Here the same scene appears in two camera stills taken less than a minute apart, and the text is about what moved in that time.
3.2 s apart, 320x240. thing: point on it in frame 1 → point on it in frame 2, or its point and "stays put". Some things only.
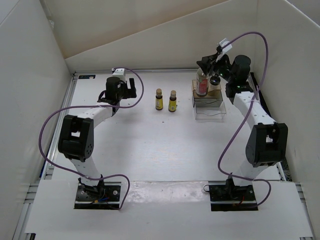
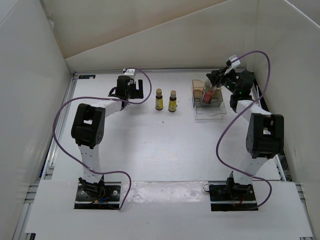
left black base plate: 105,197 stays put
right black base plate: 225,196 stays put
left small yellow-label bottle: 159,99 stays put
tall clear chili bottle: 202,83 → 208,91
